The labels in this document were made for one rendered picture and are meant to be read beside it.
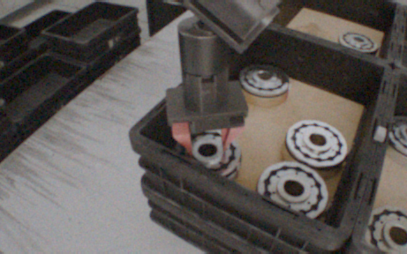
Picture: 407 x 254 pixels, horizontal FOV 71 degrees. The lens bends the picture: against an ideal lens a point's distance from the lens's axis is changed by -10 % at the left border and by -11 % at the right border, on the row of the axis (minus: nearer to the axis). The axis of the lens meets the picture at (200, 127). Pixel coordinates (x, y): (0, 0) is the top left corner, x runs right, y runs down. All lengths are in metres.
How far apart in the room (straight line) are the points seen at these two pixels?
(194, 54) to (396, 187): 0.39
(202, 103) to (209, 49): 0.07
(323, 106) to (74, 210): 0.53
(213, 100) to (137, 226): 0.31
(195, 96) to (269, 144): 0.21
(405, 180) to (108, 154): 0.59
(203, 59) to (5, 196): 0.54
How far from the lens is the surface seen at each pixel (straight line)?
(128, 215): 0.62
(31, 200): 0.71
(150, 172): 0.45
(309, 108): 0.64
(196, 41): 0.33
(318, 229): 0.35
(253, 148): 0.53
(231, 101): 0.41
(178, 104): 0.41
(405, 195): 0.57
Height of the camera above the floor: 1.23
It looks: 45 degrees down
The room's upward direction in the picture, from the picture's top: straight up
